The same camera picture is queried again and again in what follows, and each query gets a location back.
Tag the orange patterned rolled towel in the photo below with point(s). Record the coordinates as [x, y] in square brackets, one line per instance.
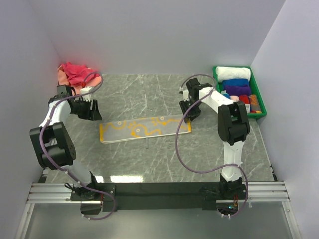
[254, 105]

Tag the red rolled towel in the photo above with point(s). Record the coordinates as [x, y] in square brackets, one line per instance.
[245, 99]

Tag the pink crumpled towel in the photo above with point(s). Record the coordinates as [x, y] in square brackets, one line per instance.
[77, 72]

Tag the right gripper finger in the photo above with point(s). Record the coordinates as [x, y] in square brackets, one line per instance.
[184, 105]
[193, 114]

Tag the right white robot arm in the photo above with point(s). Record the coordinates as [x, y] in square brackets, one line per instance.
[232, 127]

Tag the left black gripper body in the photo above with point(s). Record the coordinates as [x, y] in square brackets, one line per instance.
[80, 99]

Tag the aluminium rail frame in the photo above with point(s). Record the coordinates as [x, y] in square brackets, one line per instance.
[42, 193]

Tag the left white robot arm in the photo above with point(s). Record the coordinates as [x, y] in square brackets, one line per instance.
[52, 143]

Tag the purple rolled towel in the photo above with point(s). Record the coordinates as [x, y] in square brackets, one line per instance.
[238, 90]

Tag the pink white rolled towel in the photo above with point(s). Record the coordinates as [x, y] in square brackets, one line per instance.
[234, 98]

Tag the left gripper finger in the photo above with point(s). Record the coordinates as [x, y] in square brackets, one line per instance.
[95, 114]
[82, 111]

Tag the green plastic bin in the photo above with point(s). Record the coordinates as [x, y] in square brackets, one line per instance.
[254, 90]

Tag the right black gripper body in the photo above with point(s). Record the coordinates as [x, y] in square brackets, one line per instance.
[192, 102]

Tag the yellow grey patterned towel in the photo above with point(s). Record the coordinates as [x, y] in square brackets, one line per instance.
[126, 130]

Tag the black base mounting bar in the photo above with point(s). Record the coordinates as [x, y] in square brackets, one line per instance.
[182, 195]

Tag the light blue rolled towel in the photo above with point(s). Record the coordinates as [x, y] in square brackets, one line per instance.
[226, 95]

